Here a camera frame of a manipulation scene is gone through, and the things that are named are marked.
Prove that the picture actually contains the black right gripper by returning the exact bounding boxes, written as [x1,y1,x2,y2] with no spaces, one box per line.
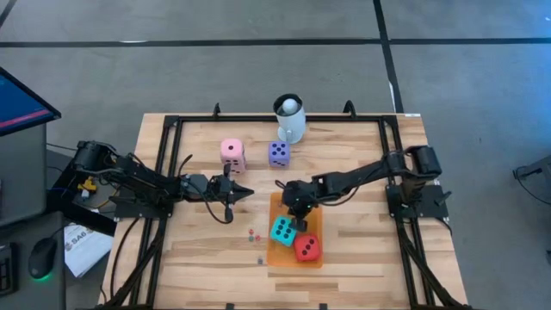
[282,179,322,233]

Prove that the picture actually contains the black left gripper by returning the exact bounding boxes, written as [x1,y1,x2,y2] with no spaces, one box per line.
[208,163,255,223]

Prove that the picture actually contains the green foam die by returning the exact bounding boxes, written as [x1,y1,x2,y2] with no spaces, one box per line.
[269,214,299,248]

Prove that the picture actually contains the red foam die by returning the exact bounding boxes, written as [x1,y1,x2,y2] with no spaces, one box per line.
[293,233,322,263]

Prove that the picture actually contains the orange plastic tray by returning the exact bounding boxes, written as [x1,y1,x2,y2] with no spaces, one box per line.
[265,191,324,269]

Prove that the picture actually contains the purple foam die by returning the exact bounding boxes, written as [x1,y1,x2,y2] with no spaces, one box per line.
[268,140,291,169]

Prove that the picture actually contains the white cylinder container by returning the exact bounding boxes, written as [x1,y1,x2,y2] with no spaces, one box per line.
[272,93,307,146]

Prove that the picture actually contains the white printed paper sheet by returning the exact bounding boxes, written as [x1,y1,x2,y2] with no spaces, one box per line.
[63,221,115,279]

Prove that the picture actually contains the black floor plate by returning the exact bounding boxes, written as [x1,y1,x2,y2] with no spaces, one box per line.
[46,158,118,237]

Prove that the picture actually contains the black computer mouse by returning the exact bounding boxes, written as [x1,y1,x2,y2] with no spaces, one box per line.
[28,236,59,281]

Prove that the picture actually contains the grey computer case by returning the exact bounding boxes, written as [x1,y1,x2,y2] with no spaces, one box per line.
[0,123,48,228]

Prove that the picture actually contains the grey desk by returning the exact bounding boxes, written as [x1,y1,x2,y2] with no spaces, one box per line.
[0,210,66,310]

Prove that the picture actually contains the computer monitor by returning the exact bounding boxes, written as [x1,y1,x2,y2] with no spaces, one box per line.
[0,66,62,138]

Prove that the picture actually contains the black keyboard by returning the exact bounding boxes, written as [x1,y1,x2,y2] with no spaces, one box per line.
[0,242,21,297]

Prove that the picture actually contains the yellow cable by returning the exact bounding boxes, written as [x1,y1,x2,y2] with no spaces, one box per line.
[76,175,114,210]

